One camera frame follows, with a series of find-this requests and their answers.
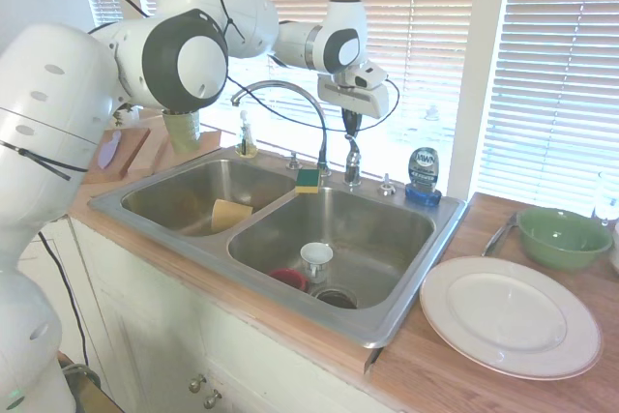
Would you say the wide white window blind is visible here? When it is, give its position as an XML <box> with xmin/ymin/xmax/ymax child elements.
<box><xmin>130</xmin><ymin>0</ymin><xmax>483</xmax><ymax>177</ymax></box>

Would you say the wooden cutting board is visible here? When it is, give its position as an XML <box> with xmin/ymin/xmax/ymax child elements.
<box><xmin>144</xmin><ymin>128</ymin><xmax>222</xmax><ymax>177</ymax></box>
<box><xmin>79</xmin><ymin>126</ymin><xmax>152</xmax><ymax>186</ymax></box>

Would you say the black floor cable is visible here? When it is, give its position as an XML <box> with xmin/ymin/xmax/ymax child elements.
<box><xmin>38</xmin><ymin>231</ymin><xmax>91</xmax><ymax>370</ymax></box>

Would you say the metal cutlery piece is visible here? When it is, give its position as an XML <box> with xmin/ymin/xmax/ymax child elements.
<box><xmin>481</xmin><ymin>212</ymin><xmax>521</xmax><ymax>257</ymax></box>

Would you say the blue Dawn dish soap bottle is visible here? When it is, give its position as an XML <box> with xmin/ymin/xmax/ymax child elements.
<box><xmin>403</xmin><ymin>145</ymin><xmax>444</xmax><ymax>208</ymax></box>

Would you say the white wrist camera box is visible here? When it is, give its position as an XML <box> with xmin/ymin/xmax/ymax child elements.
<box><xmin>348</xmin><ymin>60</ymin><xmax>390</xmax><ymax>91</ymax></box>

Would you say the chrome gooseneck faucet spout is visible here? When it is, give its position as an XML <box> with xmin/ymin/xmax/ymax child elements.
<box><xmin>230</xmin><ymin>79</ymin><xmax>333</xmax><ymax>178</ymax></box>

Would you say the clear drinking glass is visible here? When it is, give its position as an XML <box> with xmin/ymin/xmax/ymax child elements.
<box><xmin>592</xmin><ymin>170</ymin><xmax>619</xmax><ymax>227</ymax></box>

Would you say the green ceramic bowl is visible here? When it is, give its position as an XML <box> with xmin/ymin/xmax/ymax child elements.
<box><xmin>516</xmin><ymin>207</ymin><xmax>614</xmax><ymax>270</ymax></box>

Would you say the yellow sponge in basin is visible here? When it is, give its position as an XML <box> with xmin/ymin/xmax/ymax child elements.
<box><xmin>210</xmin><ymin>198</ymin><xmax>254</xmax><ymax>235</ymax></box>

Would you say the green ribbed cup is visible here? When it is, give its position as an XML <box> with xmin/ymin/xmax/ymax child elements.
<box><xmin>161</xmin><ymin>107</ymin><xmax>202</xmax><ymax>155</ymax></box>

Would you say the white kitchen cabinet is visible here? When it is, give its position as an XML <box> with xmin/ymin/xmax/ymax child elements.
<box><xmin>18</xmin><ymin>217</ymin><xmax>368</xmax><ymax>413</ymax></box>

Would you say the large white dinner plate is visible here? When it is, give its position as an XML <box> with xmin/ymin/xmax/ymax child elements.
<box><xmin>419</xmin><ymin>255</ymin><xmax>604</xmax><ymax>382</ymax></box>

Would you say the white ceramic mug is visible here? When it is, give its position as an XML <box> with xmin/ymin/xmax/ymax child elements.
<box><xmin>299</xmin><ymin>241</ymin><xmax>335</xmax><ymax>284</ymax></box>

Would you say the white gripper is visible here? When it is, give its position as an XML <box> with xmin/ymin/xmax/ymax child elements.
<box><xmin>316</xmin><ymin>74</ymin><xmax>390</xmax><ymax>139</ymax></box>

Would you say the chrome faucet handle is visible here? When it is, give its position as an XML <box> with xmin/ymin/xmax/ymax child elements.
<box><xmin>341</xmin><ymin>133</ymin><xmax>364</xmax><ymax>187</ymax></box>

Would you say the yellow green sponge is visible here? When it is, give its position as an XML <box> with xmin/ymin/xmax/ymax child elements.
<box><xmin>294</xmin><ymin>168</ymin><xmax>321</xmax><ymax>195</ymax></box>

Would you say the stainless steel double sink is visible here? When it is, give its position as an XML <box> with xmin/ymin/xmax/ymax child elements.
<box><xmin>87</xmin><ymin>145</ymin><xmax>469</xmax><ymax>350</ymax></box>

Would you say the glass soap dispenser bottle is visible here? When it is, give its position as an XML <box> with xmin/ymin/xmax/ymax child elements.
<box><xmin>235</xmin><ymin>109</ymin><xmax>260</xmax><ymax>159</ymax></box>

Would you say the red ceramic mug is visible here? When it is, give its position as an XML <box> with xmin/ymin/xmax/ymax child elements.
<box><xmin>268</xmin><ymin>267</ymin><xmax>310</xmax><ymax>293</ymax></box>

